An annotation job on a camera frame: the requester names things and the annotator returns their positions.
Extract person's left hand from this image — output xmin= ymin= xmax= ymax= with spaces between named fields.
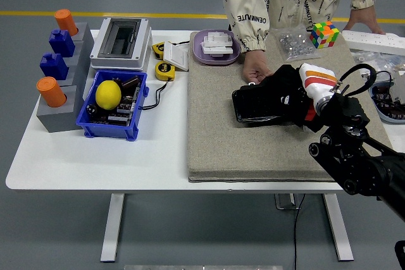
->
xmin=343 ymin=8 xmax=387 ymax=35

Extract person's right hand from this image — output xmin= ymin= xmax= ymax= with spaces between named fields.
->
xmin=242 ymin=50 xmax=275 ymax=84

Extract black rag with red label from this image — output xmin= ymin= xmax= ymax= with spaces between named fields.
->
xmin=262 ymin=64 xmax=324 ymax=133

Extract black glossy display panel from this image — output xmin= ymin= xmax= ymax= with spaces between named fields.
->
xmin=231 ymin=82 xmax=305 ymax=127

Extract white power strip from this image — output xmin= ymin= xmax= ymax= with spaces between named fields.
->
xmin=341 ymin=29 xmax=405 ymax=56

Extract clear bags of small parts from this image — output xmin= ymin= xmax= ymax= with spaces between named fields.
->
xmin=349 ymin=48 xmax=405 ymax=82

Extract colourful puzzle cube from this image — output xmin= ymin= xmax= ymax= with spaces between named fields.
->
xmin=309 ymin=21 xmax=340 ymax=50

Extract clear bag of metal nuts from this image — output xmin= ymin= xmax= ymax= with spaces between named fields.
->
xmin=273 ymin=26 xmax=321 ymax=63

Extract purple plate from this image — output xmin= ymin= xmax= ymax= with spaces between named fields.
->
xmin=192 ymin=28 xmax=241 ymax=66

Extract grey-brown mat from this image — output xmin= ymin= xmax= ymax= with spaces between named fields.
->
xmin=187 ymin=31 xmax=399 ymax=184

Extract blue tray of electronic parts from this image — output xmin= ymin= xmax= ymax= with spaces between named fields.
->
xmin=369 ymin=80 xmax=405 ymax=125

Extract yellow tape measure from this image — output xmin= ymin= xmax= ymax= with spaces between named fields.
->
xmin=151 ymin=41 xmax=166 ymax=61
xmin=154 ymin=60 xmax=176 ymax=81

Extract brown cylindrical capacitor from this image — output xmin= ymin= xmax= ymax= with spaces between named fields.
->
xmin=122 ymin=75 xmax=141 ymax=90

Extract grey electrical distribution box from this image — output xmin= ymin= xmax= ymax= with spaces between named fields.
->
xmin=89 ymin=17 xmax=153 ymax=71

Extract pile of dark circuit boards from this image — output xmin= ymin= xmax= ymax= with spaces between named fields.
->
xmin=90 ymin=77 xmax=141 ymax=126

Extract yellow lemon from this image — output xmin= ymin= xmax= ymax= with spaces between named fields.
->
xmin=95 ymin=80 xmax=123 ymax=111

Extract blue plastic bin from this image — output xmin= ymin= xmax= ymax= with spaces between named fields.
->
xmin=75 ymin=69 xmax=149 ymax=142

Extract white table leg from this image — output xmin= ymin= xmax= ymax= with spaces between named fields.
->
xmin=100 ymin=193 xmax=125 ymax=264
xmin=322 ymin=193 xmax=354 ymax=262

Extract orange cylinder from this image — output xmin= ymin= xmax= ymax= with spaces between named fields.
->
xmin=36 ymin=77 xmax=68 ymax=108
xmin=54 ymin=9 xmax=79 ymax=37

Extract blue notched block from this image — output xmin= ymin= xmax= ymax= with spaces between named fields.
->
xmin=48 ymin=28 xmax=77 ymax=58
xmin=39 ymin=52 xmax=70 ymax=81

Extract grey stepped block holder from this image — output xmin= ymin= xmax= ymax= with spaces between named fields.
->
xmin=36 ymin=22 xmax=96 ymax=134

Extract stack of white switch parts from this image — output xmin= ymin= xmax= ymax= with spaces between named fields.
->
xmin=200 ymin=29 xmax=235 ymax=59

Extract white wall switch panel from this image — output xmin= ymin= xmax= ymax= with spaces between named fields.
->
xmin=163 ymin=42 xmax=190 ymax=72

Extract black thin cord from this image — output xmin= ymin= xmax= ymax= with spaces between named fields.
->
xmin=141 ymin=78 xmax=171 ymax=111

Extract metal bracket under table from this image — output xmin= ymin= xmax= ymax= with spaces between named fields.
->
xmin=273 ymin=193 xmax=301 ymax=211

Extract black floor cable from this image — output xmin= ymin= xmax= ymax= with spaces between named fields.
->
xmin=292 ymin=193 xmax=307 ymax=270

